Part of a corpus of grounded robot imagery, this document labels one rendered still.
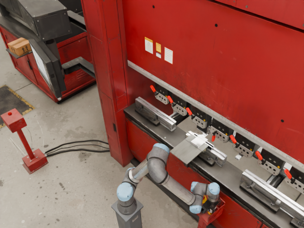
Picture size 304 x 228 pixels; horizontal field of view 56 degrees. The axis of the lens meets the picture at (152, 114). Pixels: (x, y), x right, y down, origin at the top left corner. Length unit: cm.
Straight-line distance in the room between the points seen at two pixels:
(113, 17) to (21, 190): 221
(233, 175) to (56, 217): 187
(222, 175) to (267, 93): 88
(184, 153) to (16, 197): 205
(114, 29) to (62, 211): 196
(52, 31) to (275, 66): 153
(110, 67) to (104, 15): 45
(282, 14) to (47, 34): 156
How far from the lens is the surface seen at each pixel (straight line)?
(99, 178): 342
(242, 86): 180
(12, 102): 477
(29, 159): 369
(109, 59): 244
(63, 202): 335
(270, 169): 206
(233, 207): 244
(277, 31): 156
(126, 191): 209
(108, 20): 231
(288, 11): 149
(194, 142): 237
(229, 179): 235
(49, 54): 248
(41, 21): 223
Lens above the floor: 278
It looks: 43 degrees down
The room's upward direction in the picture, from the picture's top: 2 degrees counter-clockwise
